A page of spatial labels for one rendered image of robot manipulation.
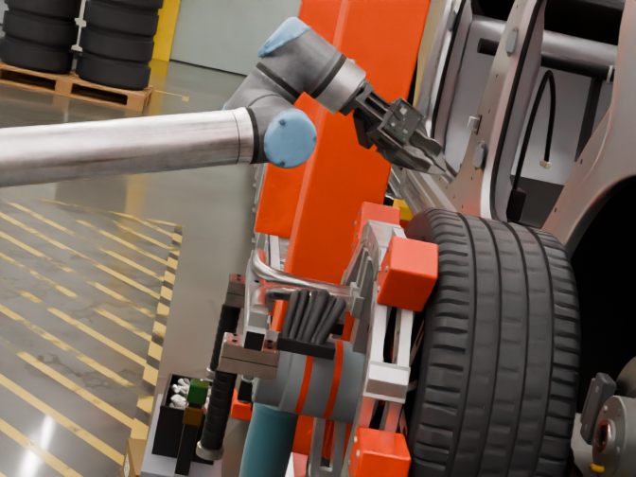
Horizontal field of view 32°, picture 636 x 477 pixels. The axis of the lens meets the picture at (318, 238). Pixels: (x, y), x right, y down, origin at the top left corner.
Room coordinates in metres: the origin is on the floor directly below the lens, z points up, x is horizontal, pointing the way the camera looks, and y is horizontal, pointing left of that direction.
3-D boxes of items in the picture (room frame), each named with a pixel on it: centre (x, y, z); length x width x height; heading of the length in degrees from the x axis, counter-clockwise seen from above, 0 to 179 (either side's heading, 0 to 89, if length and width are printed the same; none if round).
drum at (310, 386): (1.85, -0.05, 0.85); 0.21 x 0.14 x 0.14; 96
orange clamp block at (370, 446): (1.55, -0.16, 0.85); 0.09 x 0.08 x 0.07; 6
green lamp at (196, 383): (2.18, 0.17, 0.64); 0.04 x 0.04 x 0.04; 6
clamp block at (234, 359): (1.67, 0.07, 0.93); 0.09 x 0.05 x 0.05; 96
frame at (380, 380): (1.86, -0.12, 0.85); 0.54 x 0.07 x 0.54; 6
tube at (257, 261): (1.95, 0.01, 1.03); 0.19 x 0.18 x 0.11; 96
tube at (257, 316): (1.75, -0.01, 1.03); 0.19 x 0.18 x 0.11; 96
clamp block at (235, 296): (2.01, 0.10, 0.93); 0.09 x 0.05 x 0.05; 96
